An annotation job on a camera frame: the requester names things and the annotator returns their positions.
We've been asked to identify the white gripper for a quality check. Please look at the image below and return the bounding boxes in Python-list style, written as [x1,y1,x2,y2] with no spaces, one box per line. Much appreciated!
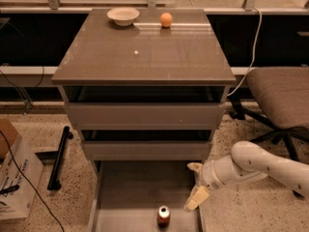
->
[183,159,232,212]

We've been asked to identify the red coke can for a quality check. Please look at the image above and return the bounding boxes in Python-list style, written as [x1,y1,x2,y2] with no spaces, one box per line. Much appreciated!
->
[156,205,171,227]

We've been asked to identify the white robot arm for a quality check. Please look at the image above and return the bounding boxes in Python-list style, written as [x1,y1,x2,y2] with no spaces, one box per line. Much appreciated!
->
[183,141,309,212]

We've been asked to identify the open bottom grey drawer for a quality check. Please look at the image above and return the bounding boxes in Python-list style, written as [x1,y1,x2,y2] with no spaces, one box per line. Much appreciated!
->
[87,161,204,232]

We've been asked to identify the middle grey drawer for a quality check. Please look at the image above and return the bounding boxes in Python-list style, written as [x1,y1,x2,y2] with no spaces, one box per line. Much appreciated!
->
[82,141,211,160]

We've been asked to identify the grey drawer cabinet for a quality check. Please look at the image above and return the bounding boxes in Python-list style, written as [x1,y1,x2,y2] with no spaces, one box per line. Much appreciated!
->
[51,8,237,171]

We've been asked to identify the top grey drawer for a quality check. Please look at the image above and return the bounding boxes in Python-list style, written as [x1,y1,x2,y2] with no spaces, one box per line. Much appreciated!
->
[65,102,224,130]

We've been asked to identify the brown office chair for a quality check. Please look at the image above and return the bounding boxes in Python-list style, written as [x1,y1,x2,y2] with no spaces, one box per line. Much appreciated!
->
[230,67,309,162]

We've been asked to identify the black metal bar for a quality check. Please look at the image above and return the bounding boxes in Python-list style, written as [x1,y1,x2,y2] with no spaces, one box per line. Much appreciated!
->
[47,126,73,190]

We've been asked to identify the orange fruit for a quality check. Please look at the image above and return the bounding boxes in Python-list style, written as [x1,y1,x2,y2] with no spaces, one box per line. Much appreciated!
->
[160,13,173,28]

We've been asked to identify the white bowl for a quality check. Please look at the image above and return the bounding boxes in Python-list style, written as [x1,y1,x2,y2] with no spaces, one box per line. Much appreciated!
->
[107,7,140,26]

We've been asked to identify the white cardboard box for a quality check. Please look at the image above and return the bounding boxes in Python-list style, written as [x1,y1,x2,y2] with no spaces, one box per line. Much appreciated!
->
[0,135,43,220]

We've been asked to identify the brown cardboard box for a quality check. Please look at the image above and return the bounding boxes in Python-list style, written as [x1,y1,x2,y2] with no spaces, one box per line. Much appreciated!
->
[0,119,18,160]

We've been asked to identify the white cable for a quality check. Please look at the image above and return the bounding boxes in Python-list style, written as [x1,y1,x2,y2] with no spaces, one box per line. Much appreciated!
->
[227,7,263,98]

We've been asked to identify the black cable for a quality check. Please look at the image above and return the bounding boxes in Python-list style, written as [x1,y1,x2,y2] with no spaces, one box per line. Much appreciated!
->
[0,130,66,232]

